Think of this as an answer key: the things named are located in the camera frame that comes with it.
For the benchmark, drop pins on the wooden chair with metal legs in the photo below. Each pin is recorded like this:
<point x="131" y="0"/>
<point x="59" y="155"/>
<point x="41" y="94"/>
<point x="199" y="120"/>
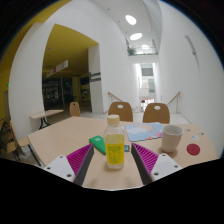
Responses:
<point x="23" y="141"/>

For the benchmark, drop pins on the light wooden side table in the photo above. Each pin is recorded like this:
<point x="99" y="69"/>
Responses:
<point x="45" y="114"/>

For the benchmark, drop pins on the wooden chair with oval hole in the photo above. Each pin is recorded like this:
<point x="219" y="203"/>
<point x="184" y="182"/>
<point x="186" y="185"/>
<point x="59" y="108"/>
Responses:
<point x="120" y="115"/>
<point x="74" y="110"/>
<point x="156" y="116"/>

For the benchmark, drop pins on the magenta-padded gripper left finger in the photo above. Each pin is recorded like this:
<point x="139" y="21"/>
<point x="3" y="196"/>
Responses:
<point x="60" y="166"/>

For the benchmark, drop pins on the blue illustrated paper mat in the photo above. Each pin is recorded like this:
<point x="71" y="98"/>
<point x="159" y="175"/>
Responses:
<point x="143" y="131"/>

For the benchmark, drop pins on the green potted plant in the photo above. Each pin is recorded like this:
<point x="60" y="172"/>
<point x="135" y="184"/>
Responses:
<point x="131" y="51"/>

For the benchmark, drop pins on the yellow drink bottle cream cap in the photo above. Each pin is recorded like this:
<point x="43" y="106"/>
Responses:
<point x="114" y="148"/>

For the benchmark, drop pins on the group of oval ceiling lights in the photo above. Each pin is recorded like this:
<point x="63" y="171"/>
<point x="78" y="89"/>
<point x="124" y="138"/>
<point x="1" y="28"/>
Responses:
<point x="130" y="20"/>

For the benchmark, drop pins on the wooden stair handrail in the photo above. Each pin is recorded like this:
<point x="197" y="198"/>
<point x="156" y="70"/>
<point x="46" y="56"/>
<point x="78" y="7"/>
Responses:
<point x="174" y="98"/>
<point x="115" y="97"/>

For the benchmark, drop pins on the small striped sticker card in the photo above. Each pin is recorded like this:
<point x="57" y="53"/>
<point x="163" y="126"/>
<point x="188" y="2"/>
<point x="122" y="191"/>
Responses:
<point x="195" y="137"/>

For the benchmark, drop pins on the glass balcony railing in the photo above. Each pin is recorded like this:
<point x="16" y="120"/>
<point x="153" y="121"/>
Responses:
<point x="143" y="51"/>

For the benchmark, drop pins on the small colourful card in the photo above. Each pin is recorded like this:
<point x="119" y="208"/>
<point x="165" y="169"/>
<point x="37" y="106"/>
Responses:
<point x="127" y="148"/>

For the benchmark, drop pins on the grey strip pillar sign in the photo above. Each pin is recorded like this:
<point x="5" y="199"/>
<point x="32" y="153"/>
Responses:
<point x="95" y="76"/>

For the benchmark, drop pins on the red and white hanging sign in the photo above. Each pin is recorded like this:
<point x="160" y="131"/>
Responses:
<point x="57" y="68"/>

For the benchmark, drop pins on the small green box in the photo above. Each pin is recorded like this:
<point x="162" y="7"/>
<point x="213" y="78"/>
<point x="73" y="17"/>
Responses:
<point x="97" y="143"/>

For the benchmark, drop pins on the shop shelf unit with goods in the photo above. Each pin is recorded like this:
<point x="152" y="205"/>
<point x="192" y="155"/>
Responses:
<point x="51" y="93"/>

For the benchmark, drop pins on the beige ceramic mug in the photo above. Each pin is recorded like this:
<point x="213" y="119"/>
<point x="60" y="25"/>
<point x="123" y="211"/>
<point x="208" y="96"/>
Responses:
<point x="171" y="140"/>

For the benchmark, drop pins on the flat round red coaster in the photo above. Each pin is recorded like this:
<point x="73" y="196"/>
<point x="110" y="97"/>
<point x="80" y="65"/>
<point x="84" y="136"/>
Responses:
<point x="193" y="149"/>

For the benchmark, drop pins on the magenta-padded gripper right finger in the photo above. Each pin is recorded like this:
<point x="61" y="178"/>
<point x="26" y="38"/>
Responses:
<point x="165" y="166"/>

